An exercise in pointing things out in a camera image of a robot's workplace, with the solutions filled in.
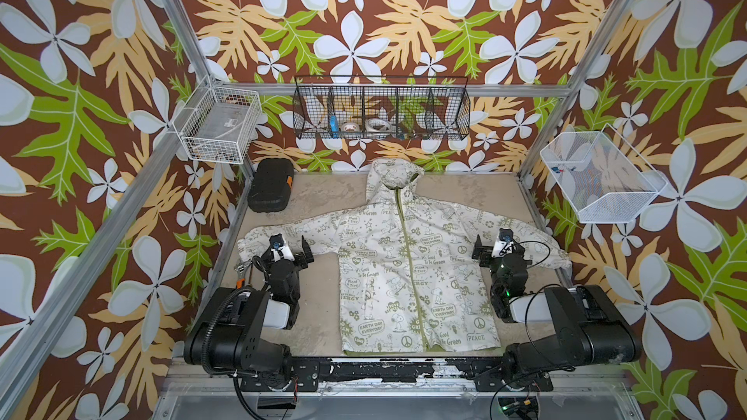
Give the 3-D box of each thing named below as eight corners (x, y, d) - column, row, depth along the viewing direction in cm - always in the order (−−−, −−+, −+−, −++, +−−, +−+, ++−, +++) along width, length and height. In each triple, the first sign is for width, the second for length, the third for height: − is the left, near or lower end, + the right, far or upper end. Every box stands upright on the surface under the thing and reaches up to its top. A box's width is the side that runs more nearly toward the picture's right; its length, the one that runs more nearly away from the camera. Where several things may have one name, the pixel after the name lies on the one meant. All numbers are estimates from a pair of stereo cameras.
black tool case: (248, 213, 110) (241, 202, 105) (263, 169, 125) (258, 157, 120) (286, 213, 110) (282, 202, 105) (297, 169, 125) (293, 157, 120)
